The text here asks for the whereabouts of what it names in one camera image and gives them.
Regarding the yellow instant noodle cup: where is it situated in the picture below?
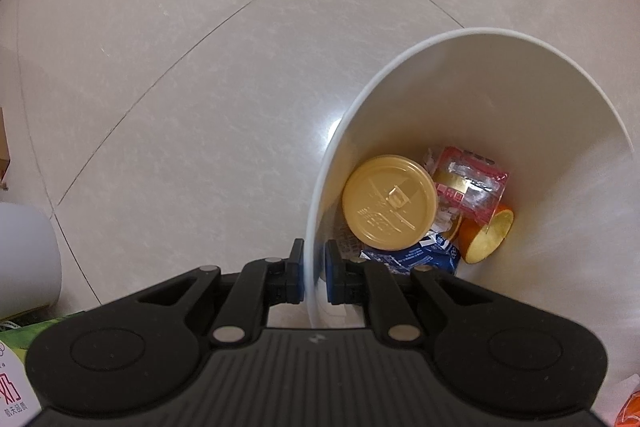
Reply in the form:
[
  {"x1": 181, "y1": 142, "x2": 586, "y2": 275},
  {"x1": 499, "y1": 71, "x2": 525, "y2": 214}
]
[{"x1": 342, "y1": 155, "x2": 438, "y2": 251}]

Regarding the blue milk carton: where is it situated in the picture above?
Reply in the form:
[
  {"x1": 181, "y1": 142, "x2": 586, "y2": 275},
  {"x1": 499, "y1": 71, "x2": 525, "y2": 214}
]
[{"x1": 360, "y1": 232, "x2": 461, "y2": 275}]

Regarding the orange peel half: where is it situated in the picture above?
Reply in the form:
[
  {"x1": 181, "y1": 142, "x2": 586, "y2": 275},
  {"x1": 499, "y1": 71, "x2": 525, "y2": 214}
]
[{"x1": 458, "y1": 204, "x2": 514, "y2": 265}]

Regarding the red snack wrapper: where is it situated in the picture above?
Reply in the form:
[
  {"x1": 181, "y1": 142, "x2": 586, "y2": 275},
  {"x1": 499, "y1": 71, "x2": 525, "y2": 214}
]
[{"x1": 423, "y1": 146, "x2": 510, "y2": 225}]

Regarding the white round trash bin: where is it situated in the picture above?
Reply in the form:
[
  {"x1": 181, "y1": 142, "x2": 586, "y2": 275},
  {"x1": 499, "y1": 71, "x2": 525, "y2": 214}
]
[{"x1": 304, "y1": 28, "x2": 639, "y2": 372}]

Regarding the white cylindrical container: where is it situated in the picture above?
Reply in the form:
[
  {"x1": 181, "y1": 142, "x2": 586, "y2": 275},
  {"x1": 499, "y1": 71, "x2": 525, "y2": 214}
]
[{"x1": 0, "y1": 202, "x2": 62, "y2": 320}]

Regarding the green printed box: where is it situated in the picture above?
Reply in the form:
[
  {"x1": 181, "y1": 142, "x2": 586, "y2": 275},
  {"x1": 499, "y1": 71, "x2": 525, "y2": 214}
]
[{"x1": 0, "y1": 312, "x2": 78, "y2": 426}]

